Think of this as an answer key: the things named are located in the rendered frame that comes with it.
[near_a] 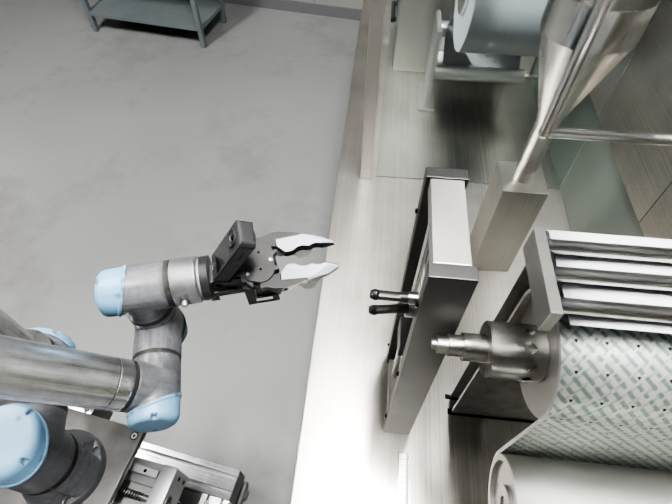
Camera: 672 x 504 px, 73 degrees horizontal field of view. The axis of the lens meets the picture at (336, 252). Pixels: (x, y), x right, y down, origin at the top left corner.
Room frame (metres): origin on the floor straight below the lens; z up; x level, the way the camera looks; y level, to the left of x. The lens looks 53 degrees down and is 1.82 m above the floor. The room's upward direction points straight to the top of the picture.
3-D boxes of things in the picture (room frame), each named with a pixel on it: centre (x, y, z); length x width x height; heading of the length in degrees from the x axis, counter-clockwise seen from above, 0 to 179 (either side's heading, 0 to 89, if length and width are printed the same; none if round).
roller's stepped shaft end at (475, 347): (0.23, -0.14, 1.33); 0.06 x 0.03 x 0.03; 84
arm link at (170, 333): (0.36, 0.30, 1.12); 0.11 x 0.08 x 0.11; 11
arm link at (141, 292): (0.38, 0.31, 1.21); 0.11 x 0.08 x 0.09; 101
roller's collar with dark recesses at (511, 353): (0.22, -0.20, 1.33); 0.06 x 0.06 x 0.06; 84
